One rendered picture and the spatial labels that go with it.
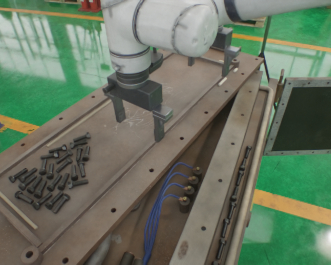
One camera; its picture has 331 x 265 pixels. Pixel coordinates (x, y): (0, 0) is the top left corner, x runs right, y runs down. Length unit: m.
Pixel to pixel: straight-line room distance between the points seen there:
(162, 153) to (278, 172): 1.96
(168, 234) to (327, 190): 2.06
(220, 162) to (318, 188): 1.93
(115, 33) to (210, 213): 0.47
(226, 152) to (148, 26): 0.49
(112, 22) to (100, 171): 0.41
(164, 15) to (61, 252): 0.53
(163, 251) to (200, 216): 0.15
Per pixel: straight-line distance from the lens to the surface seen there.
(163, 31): 0.47
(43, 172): 0.82
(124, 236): 0.81
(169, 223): 0.81
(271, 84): 1.39
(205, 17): 0.47
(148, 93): 0.59
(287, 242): 2.29
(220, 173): 0.78
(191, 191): 0.82
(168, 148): 0.81
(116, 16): 0.53
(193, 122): 0.90
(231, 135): 0.90
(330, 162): 2.95
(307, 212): 2.49
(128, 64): 0.57
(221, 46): 0.88
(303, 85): 1.53
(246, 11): 0.56
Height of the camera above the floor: 1.95
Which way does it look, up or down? 43 degrees down
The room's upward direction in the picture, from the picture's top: 2 degrees counter-clockwise
